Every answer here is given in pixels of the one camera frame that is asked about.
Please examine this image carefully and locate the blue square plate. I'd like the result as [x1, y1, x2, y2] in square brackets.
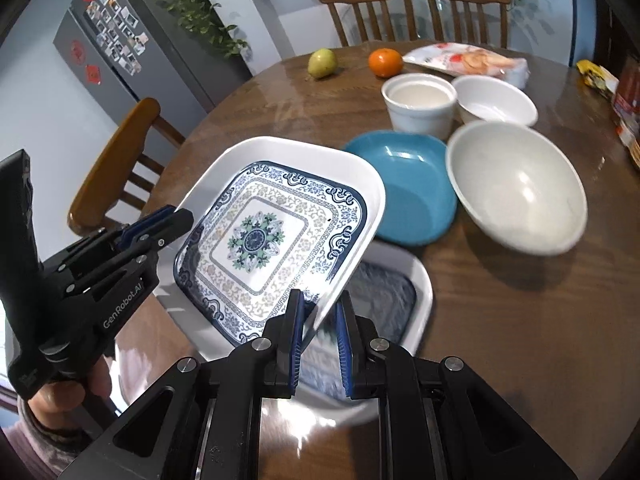
[345, 130, 458, 246]

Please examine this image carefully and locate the white ceramic ramekin pot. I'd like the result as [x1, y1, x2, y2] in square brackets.
[381, 73, 458, 140]

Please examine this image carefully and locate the wooden chair back left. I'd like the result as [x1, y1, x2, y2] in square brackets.
[318, 0, 419, 48]

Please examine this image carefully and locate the wooden chair left side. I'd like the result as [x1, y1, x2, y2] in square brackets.
[67, 98, 186, 236]

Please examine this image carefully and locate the green pear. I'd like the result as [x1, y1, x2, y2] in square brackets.
[307, 48, 338, 79]

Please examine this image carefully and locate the orange tangerine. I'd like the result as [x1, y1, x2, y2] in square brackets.
[368, 48, 404, 79]

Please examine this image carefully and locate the snack bag white red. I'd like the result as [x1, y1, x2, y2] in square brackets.
[402, 42, 529, 90]

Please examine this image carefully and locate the wooden chair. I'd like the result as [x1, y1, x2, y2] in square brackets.
[318, 0, 419, 48]
[426, 0, 512, 49]
[67, 98, 186, 236]

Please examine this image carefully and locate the medium white bowl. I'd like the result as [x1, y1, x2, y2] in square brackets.
[451, 75, 538, 127]

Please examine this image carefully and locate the grey refrigerator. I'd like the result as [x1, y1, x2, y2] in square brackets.
[53, 0, 250, 134]

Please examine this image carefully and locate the wooden chair back right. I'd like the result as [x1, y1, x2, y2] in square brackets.
[426, 0, 512, 49]

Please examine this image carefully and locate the hanging green vine plant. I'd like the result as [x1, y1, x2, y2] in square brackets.
[153, 0, 250, 58]

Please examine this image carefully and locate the large white bowl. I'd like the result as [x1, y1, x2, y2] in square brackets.
[446, 120, 588, 257]

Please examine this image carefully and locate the yellow snack packet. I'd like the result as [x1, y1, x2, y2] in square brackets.
[576, 60, 618, 101]

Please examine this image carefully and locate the blue-patterned square dish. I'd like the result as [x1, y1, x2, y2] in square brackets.
[160, 136, 386, 360]
[155, 242, 433, 420]

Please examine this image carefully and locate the person's left hand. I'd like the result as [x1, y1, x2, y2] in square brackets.
[27, 356, 112, 431]

